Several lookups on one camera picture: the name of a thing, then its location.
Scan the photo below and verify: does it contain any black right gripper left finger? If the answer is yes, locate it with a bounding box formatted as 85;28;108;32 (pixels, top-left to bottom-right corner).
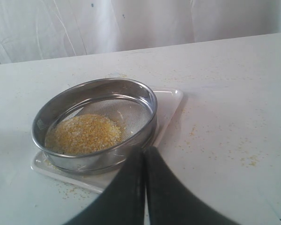
66;147;145;225

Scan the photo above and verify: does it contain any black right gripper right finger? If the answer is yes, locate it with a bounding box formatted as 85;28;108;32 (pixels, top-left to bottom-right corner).
144;147;237;225

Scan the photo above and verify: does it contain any white backdrop curtain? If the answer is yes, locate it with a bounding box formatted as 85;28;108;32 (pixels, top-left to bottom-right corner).
0;0;281;64

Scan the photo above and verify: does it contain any white square plastic tray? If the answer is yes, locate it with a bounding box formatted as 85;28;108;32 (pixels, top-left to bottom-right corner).
31;88;183;193

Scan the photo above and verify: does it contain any round stainless steel sieve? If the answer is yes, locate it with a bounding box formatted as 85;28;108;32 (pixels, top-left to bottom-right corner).
32;78;157;174

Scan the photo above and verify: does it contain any yellow grain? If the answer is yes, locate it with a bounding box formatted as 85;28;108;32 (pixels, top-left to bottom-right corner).
45;114;121;155

